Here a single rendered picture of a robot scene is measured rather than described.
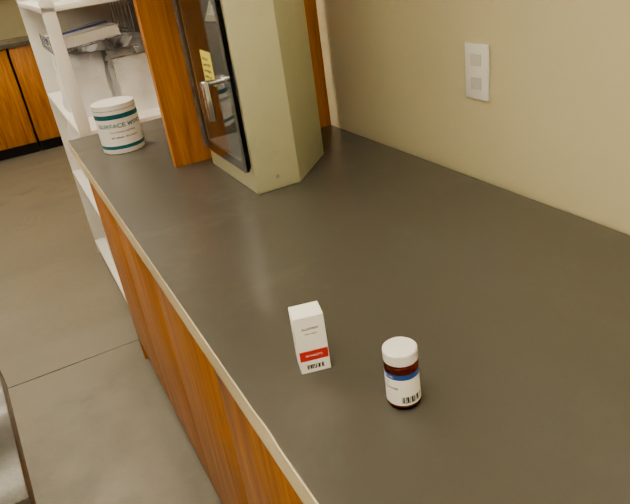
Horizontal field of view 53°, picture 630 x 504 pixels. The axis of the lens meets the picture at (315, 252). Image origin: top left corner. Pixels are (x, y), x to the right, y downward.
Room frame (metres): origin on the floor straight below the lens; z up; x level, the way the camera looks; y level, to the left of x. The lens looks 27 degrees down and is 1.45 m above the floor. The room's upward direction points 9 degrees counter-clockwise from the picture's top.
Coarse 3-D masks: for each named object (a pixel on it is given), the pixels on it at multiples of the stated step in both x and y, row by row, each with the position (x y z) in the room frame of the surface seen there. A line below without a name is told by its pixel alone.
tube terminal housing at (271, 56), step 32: (224, 0) 1.36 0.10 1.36; (256, 0) 1.39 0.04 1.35; (288, 0) 1.49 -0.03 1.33; (256, 32) 1.39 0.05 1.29; (288, 32) 1.47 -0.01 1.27; (256, 64) 1.38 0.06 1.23; (288, 64) 1.44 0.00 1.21; (256, 96) 1.38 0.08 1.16; (288, 96) 1.41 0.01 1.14; (256, 128) 1.37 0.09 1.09; (288, 128) 1.40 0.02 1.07; (320, 128) 1.59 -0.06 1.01; (224, 160) 1.55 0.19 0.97; (256, 160) 1.37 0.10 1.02; (288, 160) 1.40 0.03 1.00; (256, 192) 1.37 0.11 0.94
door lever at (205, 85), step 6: (222, 78) 1.40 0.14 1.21; (204, 84) 1.38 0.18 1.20; (210, 84) 1.39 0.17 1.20; (216, 84) 1.40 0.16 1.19; (222, 84) 1.41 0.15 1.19; (204, 90) 1.38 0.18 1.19; (210, 90) 1.39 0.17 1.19; (204, 96) 1.38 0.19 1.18; (210, 96) 1.38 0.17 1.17; (210, 102) 1.38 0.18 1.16; (210, 108) 1.38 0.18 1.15; (210, 114) 1.38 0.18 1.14; (210, 120) 1.38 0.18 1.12
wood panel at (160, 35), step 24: (144, 0) 1.67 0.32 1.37; (168, 0) 1.70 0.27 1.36; (312, 0) 1.86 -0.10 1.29; (144, 24) 1.67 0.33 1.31; (168, 24) 1.69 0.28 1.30; (312, 24) 1.85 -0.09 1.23; (168, 48) 1.69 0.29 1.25; (312, 48) 1.85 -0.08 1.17; (168, 72) 1.68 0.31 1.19; (168, 96) 1.67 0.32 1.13; (192, 96) 1.70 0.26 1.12; (168, 120) 1.67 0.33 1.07; (192, 120) 1.69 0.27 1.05; (168, 144) 1.69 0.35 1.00; (192, 144) 1.69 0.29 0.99
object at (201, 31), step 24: (192, 0) 1.50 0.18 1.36; (216, 0) 1.37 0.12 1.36; (192, 24) 1.54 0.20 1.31; (216, 24) 1.38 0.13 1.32; (192, 48) 1.58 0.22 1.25; (216, 48) 1.41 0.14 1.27; (192, 72) 1.62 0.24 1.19; (216, 72) 1.44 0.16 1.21; (216, 96) 1.47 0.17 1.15; (216, 120) 1.51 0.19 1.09; (240, 120) 1.37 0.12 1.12; (216, 144) 1.55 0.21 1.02; (240, 144) 1.38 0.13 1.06; (240, 168) 1.41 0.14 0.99
